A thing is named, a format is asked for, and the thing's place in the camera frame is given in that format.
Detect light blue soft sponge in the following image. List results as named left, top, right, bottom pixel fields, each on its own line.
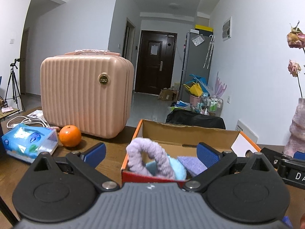
left=146, top=155, right=187, bottom=180

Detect pink textured vase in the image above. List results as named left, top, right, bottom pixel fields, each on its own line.
left=283, top=98, right=305, bottom=157

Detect orange fruit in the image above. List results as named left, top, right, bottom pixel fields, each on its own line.
left=58, top=125, right=82, bottom=148

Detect orange cardboard box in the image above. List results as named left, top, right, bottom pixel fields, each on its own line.
left=120, top=119, right=262, bottom=188

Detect black bag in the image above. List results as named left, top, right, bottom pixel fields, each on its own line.
left=166, top=109, right=226, bottom=130

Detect pink ribbed suitcase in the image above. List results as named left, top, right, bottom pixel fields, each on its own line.
left=40, top=51, right=134, bottom=139

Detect yellow bag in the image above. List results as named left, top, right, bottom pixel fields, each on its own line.
left=183, top=83, right=203, bottom=97

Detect blue tissue pack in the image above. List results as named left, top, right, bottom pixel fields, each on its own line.
left=2, top=123, right=58, bottom=163

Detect brown cardboard box on floor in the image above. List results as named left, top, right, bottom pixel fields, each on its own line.
left=158, top=89, right=178, bottom=101

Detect white umbrella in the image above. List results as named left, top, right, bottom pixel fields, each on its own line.
left=203, top=35, right=214, bottom=69

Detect dark brown entrance door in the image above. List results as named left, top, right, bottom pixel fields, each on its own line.
left=134, top=30, right=177, bottom=95

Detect grey refrigerator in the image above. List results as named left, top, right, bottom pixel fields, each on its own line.
left=179, top=30, right=213, bottom=102

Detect yellow box on refrigerator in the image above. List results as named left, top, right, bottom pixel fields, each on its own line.
left=195, top=24, right=213, bottom=32

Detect dried pink roses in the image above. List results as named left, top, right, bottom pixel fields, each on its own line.
left=286, top=21, right=304, bottom=98

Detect wire storage cart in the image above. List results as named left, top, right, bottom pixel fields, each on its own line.
left=197, top=97, right=223, bottom=117

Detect white cable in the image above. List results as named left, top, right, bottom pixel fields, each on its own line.
left=6, top=115, right=50, bottom=130

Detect black camera tripod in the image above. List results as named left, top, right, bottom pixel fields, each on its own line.
left=4, top=58, right=25, bottom=111

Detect white wall panel box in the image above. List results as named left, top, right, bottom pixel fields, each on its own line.
left=222, top=17, right=232, bottom=41

